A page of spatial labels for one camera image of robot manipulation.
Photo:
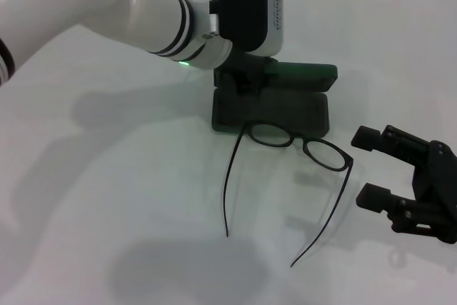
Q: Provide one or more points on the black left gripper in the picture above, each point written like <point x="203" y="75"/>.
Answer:
<point x="253" y="63"/>

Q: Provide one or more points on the green glasses case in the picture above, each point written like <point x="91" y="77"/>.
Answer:
<point x="271" y="112"/>

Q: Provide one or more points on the black thin-frame glasses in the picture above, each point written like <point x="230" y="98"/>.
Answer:
<point x="298" y="140"/>

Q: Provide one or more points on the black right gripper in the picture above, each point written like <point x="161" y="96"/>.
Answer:
<point x="437" y="190"/>

